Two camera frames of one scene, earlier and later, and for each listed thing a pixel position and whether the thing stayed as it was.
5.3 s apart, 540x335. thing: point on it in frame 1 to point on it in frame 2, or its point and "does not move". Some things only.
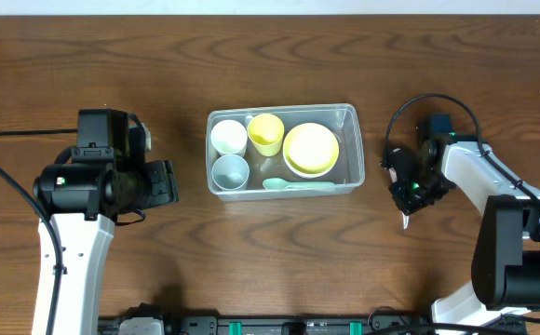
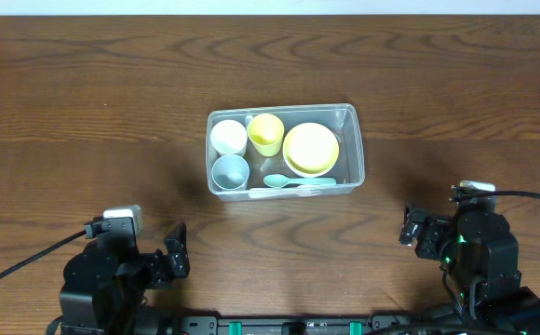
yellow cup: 265,131 does not move
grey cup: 230,172 does not move
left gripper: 163,182 to 168,266
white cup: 229,137 does not move
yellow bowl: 311,148 does not move
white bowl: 310,175 does not move
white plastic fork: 405,217 to 284,194
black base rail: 259,325 does not move
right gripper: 404,196 to 425,234
